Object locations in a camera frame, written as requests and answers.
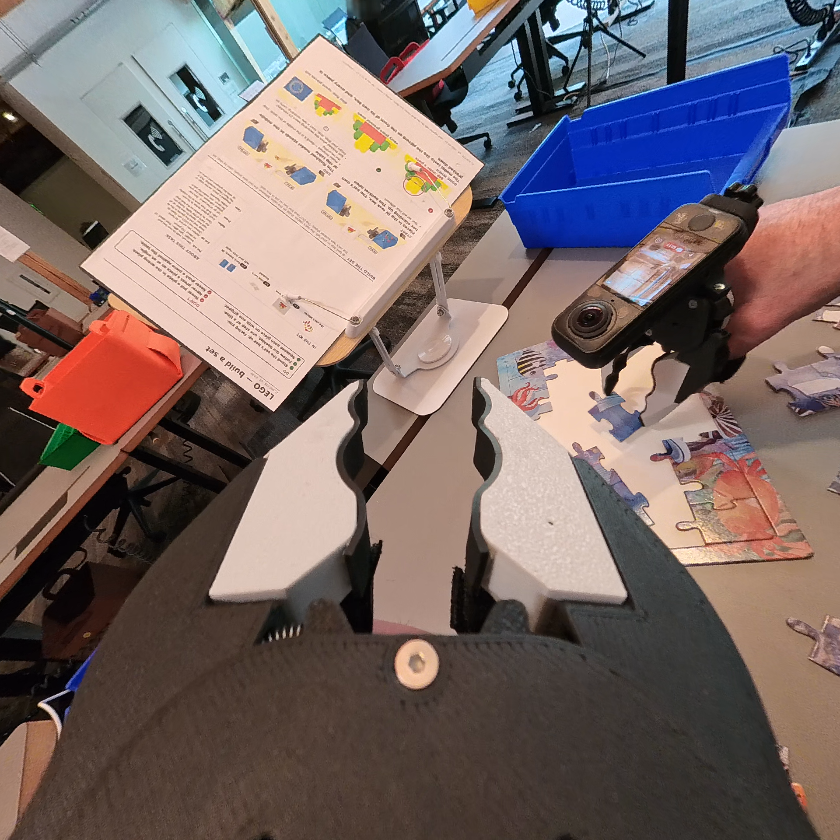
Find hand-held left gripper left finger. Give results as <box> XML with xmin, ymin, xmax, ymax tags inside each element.
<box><xmin>209</xmin><ymin>379</ymin><xmax>385</xmax><ymax>634</ymax></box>

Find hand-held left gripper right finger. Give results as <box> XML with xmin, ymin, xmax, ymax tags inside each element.
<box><xmin>449</xmin><ymin>377</ymin><xmax>627</xmax><ymax>634</ymax></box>

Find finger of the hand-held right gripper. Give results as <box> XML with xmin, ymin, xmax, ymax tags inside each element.
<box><xmin>600</xmin><ymin>351</ymin><xmax>632</xmax><ymax>398</ymax></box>
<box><xmin>642</xmin><ymin>357</ymin><xmax>691</xmax><ymax>427</ymax></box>

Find dark blue striped puzzle piece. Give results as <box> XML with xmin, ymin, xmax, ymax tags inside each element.
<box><xmin>587</xmin><ymin>390</ymin><xmax>645</xmax><ymax>442</ymax></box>

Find sea print jigsaw puzzle board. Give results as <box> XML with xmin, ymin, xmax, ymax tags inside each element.
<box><xmin>495</xmin><ymin>341</ymin><xmax>815</xmax><ymax>567</ymax></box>

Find red octopus head puzzle piece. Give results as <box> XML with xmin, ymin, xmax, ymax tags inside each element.
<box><xmin>508</xmin><ymin>384</ymin><xmax>557</xmax><ymax>421</ymax></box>

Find person's right forearm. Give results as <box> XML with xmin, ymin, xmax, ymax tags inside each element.
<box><xmin>804</xmin><ymin>189</ymin><xmax>840</xmax><ymax>309</ymax></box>

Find person's right hand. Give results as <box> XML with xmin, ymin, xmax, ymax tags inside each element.
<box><xmin>728</xmin><ymin>192</ymin><xmax>807</xmax><ymax>360</ymax></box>

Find joined blue whale puzzle pieces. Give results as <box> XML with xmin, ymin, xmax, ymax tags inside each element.
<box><xmin>570</xmin><ymin>443</ymin><xmax>655</xmax><ymax>526</ymax></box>

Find blue plastic bin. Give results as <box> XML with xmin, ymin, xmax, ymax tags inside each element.
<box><xmin>66</xmin><ymin>646</ymin><xmax>99</xmax><ymax>693</ymax></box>
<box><xmin>500</xmin><ymin>54</ymin><xmax>791</xmax><ymax>249</ymax></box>

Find grey blue white puzzle piece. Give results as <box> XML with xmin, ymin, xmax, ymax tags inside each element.
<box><xmin>764</xmin><ymin>351</ymin><xmax>840</xmax><ymax>417</ymax></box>

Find pale wooden stand board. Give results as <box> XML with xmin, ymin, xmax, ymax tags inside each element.
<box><xmin>108</xmin><ymin>184</ymin><xmax>473</xmax><ymax>367</ymax></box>

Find orange plastic bin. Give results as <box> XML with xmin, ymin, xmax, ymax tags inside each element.
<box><xmin>20</xmin><ymin>308</ymin><xmax>183</xmax><ymax>445</ymax></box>

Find green plastic bin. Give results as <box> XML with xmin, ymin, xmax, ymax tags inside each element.
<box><xmin>39</xmin><ymin>423</ymin><xmax>99</xmax><ymax>471</ymax></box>

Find white paper holder bar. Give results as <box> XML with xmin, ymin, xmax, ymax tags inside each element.
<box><xmin>344</xmin><ymin>209</ymin><xmax>455</xmax><ymax>339</ymax></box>

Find black vertical pole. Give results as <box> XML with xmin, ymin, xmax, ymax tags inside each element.
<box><xmin>669</xmin><ymin>0</ymin><xmax>690</xmax><ymax>85</ymax></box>

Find black tripod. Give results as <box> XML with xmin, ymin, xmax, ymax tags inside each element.
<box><xmin>577</xmin><ymin>0</ymin><xmax>647</xmax><ymax>106</ymax></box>

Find grey desk with brown edge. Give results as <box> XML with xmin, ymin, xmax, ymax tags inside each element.
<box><xmin>0</xmin><ymin>354</ymin><xmax>207</xmax><ymax>598</ymax></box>

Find white printed instruction sheet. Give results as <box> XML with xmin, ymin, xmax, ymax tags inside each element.
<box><xmin>80</xmin><ymin>34</ymin><xmax>485</xmax><ymax>413</ymax></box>

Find long brown desk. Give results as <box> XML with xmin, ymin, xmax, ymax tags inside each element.
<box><xmin>384</xmin><ymin>0</ymin><xmax>546</xmax><ymax>99</ymax></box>

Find black slanted pole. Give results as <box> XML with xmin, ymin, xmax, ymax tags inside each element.
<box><xmin>0</xmin><ymin>298</ymin><xmax>76</xmax><ymax>349</ymax></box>

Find orange pufferfish puzzle piece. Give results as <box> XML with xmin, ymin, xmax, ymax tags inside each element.
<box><xmin>777</xmin><ymin>745</ymin><xmax>809</xmax><ymax>811</ymax></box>

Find brown cardboard box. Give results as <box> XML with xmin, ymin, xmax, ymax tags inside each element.
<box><xmin>0</xmin><ymin>718</ymin><xmax>63</xmax><ymax>840</ymax></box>

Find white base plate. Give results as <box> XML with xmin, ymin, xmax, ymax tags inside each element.
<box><xmin>372</xmin><ymin>298</ymin><xmax>509</xmax><ymax>416</ymax></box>

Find grey metal bracket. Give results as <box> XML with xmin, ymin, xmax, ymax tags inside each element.
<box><xmin>394</xmin><ymin>333</ymin><xmax>458</xmax><ymax>378</ymax></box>

